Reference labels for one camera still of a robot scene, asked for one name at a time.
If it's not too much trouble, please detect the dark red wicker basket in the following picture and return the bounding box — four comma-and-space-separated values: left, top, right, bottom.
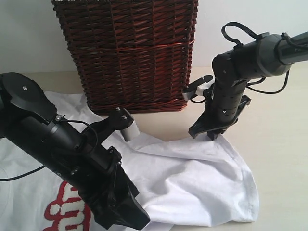
52, 0, 199, 115

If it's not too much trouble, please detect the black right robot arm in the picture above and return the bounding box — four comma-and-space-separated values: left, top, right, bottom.
182, 32, 308, 140

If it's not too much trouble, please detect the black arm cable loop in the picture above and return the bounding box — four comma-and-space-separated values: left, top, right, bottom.
221, 22, 263, 46

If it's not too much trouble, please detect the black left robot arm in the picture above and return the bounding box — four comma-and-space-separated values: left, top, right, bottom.
0, 72, 150, 230

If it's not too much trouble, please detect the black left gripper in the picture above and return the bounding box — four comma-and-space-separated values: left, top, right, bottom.
43, 107, 150, 230

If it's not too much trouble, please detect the white t-shirt red lettering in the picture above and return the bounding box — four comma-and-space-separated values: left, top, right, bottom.
0, 90, 261, 231

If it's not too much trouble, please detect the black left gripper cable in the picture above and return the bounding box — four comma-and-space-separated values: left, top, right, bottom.
0, 115, 97, 182

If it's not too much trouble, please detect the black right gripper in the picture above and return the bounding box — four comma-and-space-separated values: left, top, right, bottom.
182, 75, 251, 140

